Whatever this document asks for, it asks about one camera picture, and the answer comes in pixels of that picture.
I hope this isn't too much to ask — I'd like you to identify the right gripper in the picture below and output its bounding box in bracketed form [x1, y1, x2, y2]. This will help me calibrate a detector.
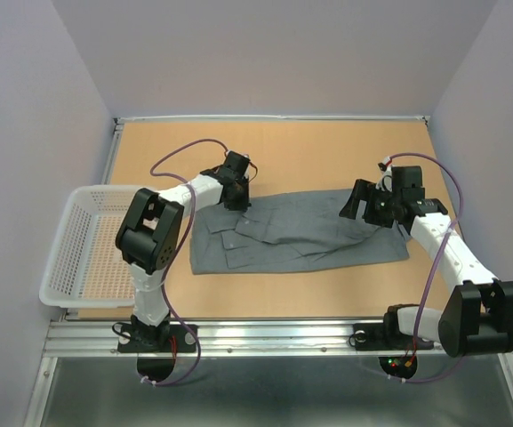
[337, 179, 401, 228]

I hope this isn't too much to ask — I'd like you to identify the grey long sleeve shirt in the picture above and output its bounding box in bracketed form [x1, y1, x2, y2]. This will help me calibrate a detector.
[189, 189, 409, 275]

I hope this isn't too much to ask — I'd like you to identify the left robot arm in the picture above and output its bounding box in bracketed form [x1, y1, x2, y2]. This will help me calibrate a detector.
[113, 151, 252, 353]

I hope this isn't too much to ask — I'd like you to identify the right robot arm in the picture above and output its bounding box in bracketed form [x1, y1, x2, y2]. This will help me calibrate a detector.
[340, 165, 513, 358]

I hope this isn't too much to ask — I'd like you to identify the white plastic basket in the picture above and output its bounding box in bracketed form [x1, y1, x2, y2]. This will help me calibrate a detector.
[39, 185, 139, 309]

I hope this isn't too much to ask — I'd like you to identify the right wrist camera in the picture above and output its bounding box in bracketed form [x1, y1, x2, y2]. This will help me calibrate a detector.
[375, 157, 392, 192]

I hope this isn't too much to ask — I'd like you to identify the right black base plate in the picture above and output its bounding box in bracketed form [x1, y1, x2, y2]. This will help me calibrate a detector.
[348, 322, 413, 351]

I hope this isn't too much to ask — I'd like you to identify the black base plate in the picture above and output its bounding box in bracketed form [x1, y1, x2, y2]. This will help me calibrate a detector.
[112, 322, 197, 355]
[348, 322, 413, 351]

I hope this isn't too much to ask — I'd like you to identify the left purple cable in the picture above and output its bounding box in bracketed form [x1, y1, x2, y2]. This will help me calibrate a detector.
[149, 138, 202, 387]

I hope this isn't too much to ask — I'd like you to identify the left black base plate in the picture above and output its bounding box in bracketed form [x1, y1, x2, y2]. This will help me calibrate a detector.
[112, 322, 197, 355]

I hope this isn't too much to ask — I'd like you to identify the aluminium mounting rail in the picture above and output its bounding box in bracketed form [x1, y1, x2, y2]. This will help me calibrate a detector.
[42, 316, 513, 358]

